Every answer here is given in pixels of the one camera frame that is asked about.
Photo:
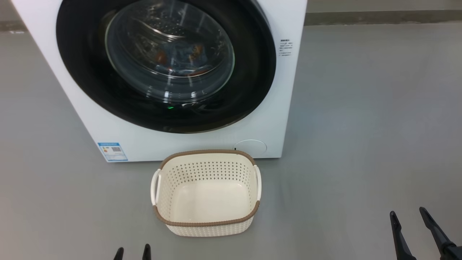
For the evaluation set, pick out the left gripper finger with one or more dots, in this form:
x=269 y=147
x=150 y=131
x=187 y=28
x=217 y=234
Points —
x=147 y=252
x=119 y=254

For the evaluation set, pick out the printed warning text label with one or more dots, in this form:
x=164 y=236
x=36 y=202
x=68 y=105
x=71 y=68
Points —
x=285 y=47

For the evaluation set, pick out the blue cartoon print garment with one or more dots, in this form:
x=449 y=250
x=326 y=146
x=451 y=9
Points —
x=180 y=57

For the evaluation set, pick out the round white filter cover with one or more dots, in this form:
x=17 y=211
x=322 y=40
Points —
x=251 y=148

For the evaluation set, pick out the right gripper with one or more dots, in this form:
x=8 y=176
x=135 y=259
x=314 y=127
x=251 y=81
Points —
x=454 y=253

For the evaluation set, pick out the cream perforated laundry basket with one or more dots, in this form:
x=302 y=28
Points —
x=209 y=198

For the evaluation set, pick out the blue energy label sticker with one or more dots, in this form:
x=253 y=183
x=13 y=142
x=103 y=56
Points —
x=112 y=151

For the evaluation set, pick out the black round glass washer door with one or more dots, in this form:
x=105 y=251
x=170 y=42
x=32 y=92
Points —
x=79 y=72

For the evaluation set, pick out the white front-load washing machine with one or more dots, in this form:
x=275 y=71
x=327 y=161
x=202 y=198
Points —
x=281 y=108

